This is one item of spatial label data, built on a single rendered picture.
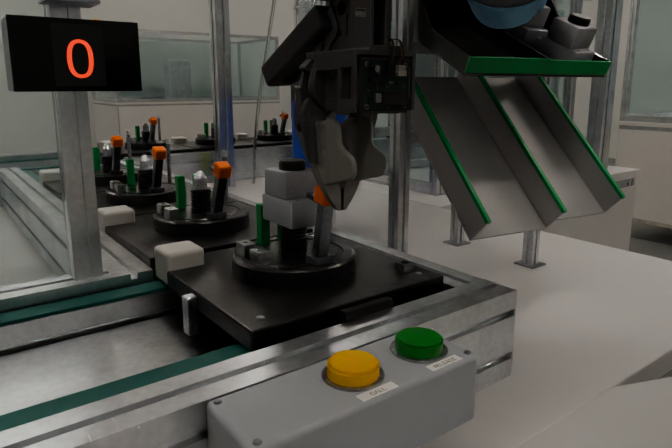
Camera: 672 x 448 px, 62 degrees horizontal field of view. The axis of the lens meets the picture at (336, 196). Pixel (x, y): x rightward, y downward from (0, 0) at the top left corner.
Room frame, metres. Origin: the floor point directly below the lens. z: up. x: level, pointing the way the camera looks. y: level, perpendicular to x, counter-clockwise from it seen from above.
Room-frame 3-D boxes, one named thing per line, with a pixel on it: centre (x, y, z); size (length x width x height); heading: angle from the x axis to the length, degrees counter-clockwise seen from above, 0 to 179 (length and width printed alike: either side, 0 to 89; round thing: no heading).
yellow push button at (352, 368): (0.39, -0.01, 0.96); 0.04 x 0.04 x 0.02
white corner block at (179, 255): (0.63, 0.19, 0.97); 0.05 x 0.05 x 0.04; 37
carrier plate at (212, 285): (0.61, 0.05, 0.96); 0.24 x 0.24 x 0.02; 37
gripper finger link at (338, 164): (0.52, 0.00, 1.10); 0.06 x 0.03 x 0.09; 37
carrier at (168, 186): (1.01, 0.35, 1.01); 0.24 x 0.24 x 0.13; 37
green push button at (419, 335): (0.43, -0.07, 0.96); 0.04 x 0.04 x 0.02
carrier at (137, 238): (0.82, 0.20, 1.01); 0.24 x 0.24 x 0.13; 37
